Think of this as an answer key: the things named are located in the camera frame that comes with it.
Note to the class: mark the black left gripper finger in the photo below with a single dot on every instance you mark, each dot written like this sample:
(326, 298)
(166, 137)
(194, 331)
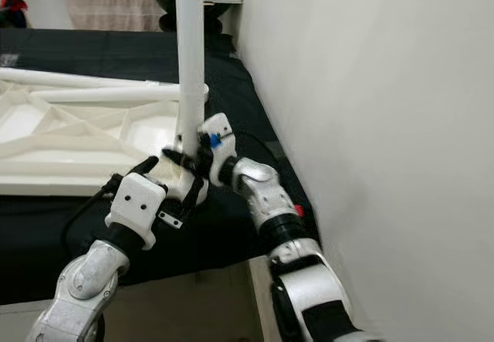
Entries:
(145, 166)
(191, 195)

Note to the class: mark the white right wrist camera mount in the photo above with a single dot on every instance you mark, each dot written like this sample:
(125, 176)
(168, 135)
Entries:
(220, 153)

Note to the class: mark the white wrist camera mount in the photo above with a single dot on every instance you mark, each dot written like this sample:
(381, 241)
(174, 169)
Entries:
(220, 153)
(139, 207)

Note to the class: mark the white plastic table top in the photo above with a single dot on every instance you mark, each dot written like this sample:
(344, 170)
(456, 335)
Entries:
(62, 168)

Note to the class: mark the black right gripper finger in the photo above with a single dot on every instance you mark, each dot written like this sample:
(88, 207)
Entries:
(179, 156)

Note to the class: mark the red cloth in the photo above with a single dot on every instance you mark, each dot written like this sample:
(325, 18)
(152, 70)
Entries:
(14, 2)

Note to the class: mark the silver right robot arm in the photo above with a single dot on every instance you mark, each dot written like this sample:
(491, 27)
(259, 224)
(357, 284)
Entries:
(285, 226)

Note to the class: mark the white plastic table leg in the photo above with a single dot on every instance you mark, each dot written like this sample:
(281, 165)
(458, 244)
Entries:
(191, 49)
(123, 93)
(77, 79)

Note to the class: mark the beige cloth-covered bench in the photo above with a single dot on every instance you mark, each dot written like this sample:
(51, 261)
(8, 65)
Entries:
(108, 6)

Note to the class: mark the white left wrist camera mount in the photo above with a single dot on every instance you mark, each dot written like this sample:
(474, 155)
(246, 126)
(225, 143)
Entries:
(139, 207)

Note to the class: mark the black tablecloth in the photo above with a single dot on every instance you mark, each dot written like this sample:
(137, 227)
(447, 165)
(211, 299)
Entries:
(62, 242)

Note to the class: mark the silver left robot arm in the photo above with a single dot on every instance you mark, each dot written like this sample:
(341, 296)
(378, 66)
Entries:
(81, 288)

